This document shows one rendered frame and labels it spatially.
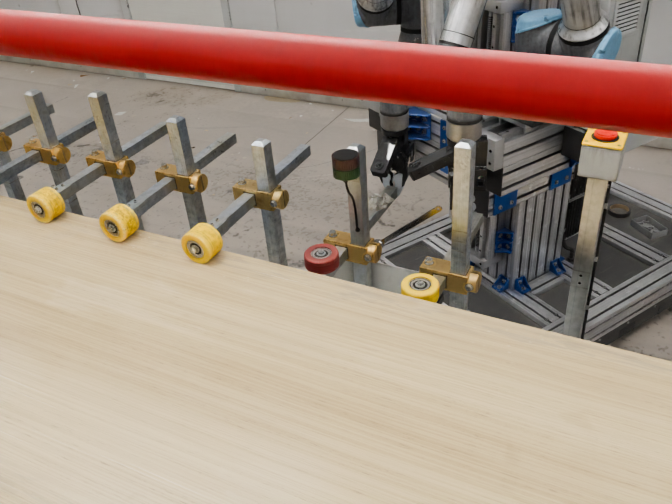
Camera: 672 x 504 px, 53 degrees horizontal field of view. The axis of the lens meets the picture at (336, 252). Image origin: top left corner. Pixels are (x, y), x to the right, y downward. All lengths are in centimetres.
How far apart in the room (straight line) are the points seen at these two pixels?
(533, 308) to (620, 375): 120
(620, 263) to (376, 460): 184
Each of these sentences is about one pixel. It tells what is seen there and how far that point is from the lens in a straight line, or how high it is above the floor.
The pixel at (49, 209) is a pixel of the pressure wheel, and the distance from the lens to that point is 186.
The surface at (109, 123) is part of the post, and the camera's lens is 194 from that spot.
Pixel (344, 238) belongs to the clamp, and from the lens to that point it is 164.
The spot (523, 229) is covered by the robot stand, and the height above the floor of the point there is 47.
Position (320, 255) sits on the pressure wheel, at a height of 91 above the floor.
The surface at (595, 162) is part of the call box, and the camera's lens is 132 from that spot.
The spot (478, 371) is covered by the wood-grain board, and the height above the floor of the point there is 90.
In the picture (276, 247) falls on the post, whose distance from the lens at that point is 175.
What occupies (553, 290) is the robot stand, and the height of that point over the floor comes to 21.
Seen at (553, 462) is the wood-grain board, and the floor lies 90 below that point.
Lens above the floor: 178
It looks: 35 degrees down
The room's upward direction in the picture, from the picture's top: 5 degrees counter-clockwise
